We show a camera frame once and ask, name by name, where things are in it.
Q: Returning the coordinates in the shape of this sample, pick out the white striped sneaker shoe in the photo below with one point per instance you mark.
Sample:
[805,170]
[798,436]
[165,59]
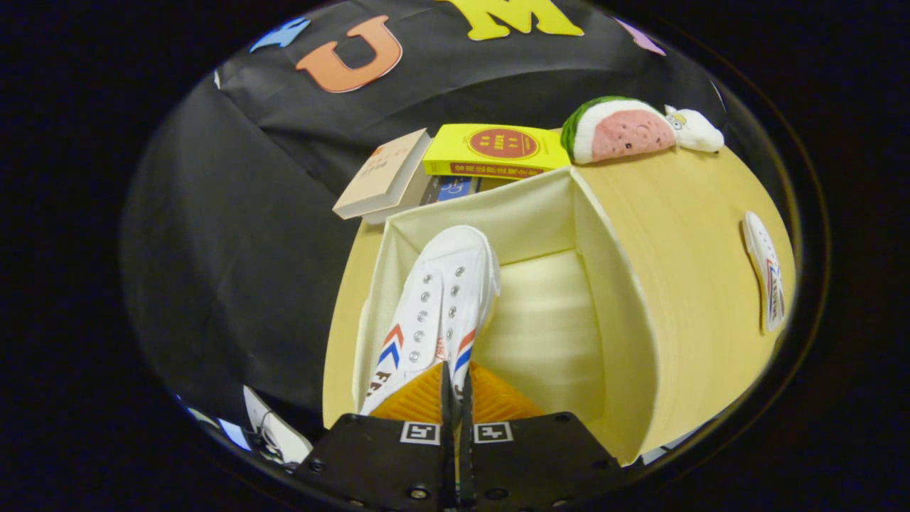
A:
[764,270]
[441,284]

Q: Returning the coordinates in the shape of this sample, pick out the cream fabric storage box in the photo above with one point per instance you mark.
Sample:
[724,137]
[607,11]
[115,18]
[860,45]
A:
[540,327]

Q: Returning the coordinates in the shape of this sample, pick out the blue book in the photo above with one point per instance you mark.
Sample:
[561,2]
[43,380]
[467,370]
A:
[455,188]

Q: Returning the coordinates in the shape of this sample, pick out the watermelon slice plush toy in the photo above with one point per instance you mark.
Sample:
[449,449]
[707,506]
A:
[625,131]

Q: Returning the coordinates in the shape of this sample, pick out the white plush toy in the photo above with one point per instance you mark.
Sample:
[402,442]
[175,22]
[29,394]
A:
[697,131]

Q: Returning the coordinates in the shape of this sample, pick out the beige book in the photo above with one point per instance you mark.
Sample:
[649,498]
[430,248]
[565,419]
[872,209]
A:
[380,174]

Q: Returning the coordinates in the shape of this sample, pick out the white book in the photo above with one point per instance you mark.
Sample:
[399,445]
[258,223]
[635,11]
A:
[402,205]

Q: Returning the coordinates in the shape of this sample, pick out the yellow box with red label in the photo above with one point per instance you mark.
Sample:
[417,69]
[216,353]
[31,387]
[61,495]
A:
[455,146]

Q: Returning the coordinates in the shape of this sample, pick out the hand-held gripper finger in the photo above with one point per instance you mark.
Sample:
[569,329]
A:
[467,455]
[449,455]

